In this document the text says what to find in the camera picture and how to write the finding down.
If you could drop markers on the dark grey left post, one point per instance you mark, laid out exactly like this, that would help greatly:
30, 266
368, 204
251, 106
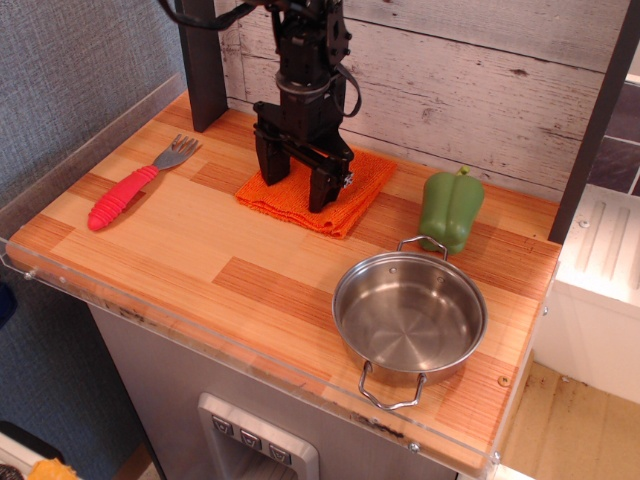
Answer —
204, 75

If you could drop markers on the dark grey post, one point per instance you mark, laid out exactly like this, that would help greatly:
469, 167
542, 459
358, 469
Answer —
604, 107
204, 75

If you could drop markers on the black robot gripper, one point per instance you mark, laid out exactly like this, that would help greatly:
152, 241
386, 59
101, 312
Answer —
308, 130

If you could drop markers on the silver dispenser panel with buttons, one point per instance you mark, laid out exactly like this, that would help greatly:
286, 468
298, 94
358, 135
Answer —
244, 446

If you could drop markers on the yellow object at bottom left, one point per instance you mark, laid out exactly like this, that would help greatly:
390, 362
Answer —
51, 469

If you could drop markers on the red handled toy fork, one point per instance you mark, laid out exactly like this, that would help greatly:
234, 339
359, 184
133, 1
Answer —
117, 198

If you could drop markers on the stainless steel pot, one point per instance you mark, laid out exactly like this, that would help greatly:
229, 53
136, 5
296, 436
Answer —
412, 319

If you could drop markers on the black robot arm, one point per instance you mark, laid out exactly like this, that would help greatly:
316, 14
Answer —
311, 40

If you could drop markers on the green toy bell pepper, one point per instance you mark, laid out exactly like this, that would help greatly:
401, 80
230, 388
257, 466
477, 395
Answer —
450, 205

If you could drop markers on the orange cloth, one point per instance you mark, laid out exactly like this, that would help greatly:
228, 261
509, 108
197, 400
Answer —
288, 200

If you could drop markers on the dark grey right post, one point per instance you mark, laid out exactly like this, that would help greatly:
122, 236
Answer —
604, 107

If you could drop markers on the grey toy kitchen cabinet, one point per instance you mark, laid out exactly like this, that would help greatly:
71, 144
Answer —
164, 380

